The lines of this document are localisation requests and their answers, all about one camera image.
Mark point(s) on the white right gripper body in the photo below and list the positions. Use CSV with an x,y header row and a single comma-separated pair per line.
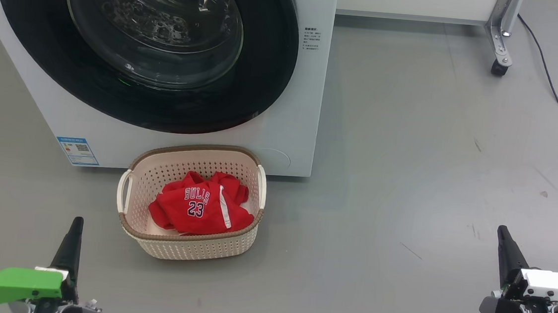
x,y
557,285

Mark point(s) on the blue energy label sticker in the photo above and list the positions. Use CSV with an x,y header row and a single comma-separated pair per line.
x,y
77,151

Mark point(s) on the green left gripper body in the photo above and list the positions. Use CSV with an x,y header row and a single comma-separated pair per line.
x,y
15,282

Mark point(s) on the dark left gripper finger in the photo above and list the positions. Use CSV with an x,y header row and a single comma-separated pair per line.
x,y
70,249

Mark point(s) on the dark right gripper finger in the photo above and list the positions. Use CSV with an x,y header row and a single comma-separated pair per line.
x,y
509,259

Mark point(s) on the cream perforated laundry basket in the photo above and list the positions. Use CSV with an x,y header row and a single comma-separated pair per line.
x,y
192,249

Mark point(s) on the white table with caster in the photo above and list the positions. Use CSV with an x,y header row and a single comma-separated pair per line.
x,y
502,39

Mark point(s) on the black round glass washer door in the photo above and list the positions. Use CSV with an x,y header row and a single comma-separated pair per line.
x,y
265,76

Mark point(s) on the white front-load washing machine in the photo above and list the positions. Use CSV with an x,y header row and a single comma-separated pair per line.
x,y
281,127

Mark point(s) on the red Bulls 23 jersey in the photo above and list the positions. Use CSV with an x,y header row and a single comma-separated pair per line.
x,y
195,209

